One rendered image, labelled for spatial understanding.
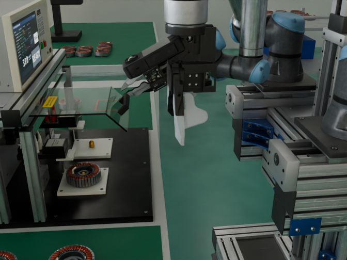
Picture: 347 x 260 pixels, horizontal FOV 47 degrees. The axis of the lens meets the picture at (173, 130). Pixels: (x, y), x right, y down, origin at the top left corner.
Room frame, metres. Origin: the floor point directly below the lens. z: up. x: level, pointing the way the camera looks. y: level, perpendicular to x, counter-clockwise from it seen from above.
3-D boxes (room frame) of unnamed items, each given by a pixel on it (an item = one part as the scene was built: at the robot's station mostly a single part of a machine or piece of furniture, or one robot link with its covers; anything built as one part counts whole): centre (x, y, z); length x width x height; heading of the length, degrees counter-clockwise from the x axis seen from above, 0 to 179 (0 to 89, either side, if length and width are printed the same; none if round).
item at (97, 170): (1.14, 0.29, 0.80); 0.11 x 0.11 x 0.04
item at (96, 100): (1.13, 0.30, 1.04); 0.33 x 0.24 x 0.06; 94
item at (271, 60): (1.46, -0.41, 1.09); 0.15 x 0.15 x 0.10
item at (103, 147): (1.38, 0.31, 0.78); 0.15 x 0.15 x 0.01; 4
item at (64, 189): (1.14, 0.29, 0.78); 0.15 x 0.15 x 0.01; 4
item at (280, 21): (1.46, -0.40, 1.20); 0.13 x 0.12 x 0.14; 54
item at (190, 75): (0.71, -0.03, 1.29); 0.09 x 0.08 x 0.12; 97
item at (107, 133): (1.26, 0.32, 0.76); 0.64 x 0.47 x 0.02; 4
